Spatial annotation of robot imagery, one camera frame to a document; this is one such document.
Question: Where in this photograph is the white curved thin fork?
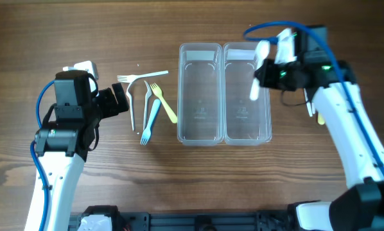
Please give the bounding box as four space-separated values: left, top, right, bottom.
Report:
126 82 135 131

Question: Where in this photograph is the white fork horizontal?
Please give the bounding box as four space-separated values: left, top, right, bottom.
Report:
117 71 169 83

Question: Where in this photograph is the white fork with narrow handle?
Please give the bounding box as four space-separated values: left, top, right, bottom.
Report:
143 80 152 129

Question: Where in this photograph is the white spoon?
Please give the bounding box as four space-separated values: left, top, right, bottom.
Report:
304 89 313 117
311 103 316 115
250 40 270 101

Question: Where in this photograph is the yellow plastic fork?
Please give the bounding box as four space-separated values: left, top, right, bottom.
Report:
150 83 178 124

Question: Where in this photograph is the light blue plastic fork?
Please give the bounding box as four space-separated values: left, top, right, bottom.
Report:
140 99 161 146

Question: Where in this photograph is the yellow plastic spoon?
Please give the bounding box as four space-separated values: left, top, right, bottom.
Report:
317 113 326 125

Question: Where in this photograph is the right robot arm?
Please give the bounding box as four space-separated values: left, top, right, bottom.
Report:
253 21 384 230

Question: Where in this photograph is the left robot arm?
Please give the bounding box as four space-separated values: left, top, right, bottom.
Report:
25 70 129 230

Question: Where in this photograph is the right clear plastic container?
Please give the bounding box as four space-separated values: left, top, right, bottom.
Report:
223 42 272 146

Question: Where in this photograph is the clear plastic container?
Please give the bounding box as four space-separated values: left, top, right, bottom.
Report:
223 42 272 146
177 42 223 146

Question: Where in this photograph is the left clear plastic container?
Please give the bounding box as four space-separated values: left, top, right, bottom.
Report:
177 42 223 146

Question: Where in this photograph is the right blue cable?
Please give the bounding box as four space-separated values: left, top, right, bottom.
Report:
242 21 384 203

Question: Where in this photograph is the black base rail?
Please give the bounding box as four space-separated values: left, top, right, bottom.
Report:
67 205 301 231

